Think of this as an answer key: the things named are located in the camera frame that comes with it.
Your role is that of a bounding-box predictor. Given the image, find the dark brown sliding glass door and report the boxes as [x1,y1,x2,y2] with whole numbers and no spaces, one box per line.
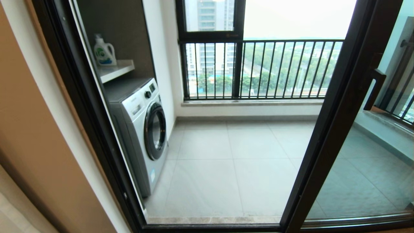
[280,0,414,233]

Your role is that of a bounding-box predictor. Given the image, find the stone window sill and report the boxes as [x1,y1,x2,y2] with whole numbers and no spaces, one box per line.
[180,99,324,107]

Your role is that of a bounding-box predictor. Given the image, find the silver front-load washing machine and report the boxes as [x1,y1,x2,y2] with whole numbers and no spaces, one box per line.
[104,77,169,198]

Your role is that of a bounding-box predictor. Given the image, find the black balcony railing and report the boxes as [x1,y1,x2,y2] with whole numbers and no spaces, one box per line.
[179,39,344,100]

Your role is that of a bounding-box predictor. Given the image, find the white detergent bottle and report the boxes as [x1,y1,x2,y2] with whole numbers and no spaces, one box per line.
[93,34,117,67]

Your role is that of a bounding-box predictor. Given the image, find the dark brown cabinet niche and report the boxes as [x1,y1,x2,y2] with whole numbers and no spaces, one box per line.
[76,0,156,94]

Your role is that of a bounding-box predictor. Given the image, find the black side railing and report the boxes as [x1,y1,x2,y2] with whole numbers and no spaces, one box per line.
[372,32,414,125]

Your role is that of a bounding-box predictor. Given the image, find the black window frame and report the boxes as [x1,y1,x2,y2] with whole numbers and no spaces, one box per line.
[176,0,245,99]

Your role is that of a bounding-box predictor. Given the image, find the white wall shelf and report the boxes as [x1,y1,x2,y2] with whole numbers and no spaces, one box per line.
[97,60,135,84]

